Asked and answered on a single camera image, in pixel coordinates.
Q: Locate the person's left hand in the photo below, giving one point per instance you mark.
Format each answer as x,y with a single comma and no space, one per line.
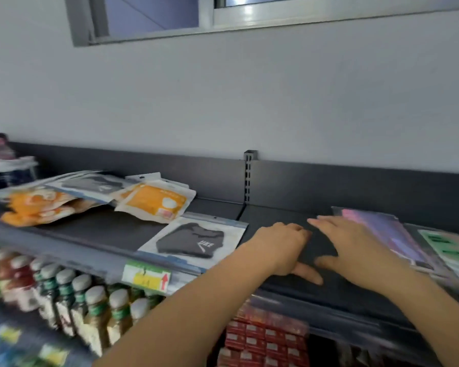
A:
281,248

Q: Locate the person's right hand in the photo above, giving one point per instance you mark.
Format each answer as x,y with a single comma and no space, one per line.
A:
359,256

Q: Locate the person's right thumb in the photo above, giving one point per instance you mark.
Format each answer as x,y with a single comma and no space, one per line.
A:
328,262

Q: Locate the person's left thumb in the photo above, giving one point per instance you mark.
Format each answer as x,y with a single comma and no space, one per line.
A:
309,274

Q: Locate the person's left forearm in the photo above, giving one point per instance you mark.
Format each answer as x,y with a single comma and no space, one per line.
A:
199,313

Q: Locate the person's right forearm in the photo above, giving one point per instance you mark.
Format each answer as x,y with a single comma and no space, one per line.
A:
428,317

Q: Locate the purple shiny packet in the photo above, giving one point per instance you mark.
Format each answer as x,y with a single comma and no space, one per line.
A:
388,233

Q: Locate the stack of red boxes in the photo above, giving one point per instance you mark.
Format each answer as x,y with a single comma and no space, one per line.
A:
264,336

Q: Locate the dark grey metal shelf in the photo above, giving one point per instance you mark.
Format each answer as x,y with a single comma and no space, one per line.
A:
302,187

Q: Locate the grey slotted shelf upright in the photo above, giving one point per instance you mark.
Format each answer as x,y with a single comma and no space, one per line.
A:
249,175

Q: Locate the green print clear packet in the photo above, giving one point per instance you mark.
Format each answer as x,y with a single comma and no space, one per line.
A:
449,248

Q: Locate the black garment clear packet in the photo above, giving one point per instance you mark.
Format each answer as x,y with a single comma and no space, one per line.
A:
191,241

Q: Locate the yellow and green price label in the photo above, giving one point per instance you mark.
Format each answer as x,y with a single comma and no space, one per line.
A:
145,277

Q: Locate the orange and white packet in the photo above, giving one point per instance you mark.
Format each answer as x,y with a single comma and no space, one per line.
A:
157,202

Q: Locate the row of white-capped bottles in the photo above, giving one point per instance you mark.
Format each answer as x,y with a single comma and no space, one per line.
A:
88,301

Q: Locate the grey garment clear packet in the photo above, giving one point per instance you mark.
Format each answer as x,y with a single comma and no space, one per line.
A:
91,184

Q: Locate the orange snack packet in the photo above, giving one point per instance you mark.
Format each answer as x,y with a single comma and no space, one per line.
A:
42,217
38,200

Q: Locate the red sauce bottle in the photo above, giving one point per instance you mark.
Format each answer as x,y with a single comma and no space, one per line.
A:
23,282
4,273

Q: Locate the row of blue packets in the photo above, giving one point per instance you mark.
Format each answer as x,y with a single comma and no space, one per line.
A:
26,343

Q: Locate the blue and white packet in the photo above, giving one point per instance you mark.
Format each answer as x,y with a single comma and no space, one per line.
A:
9,173

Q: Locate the grey window frame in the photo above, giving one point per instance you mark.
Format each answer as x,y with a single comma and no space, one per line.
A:
208,13

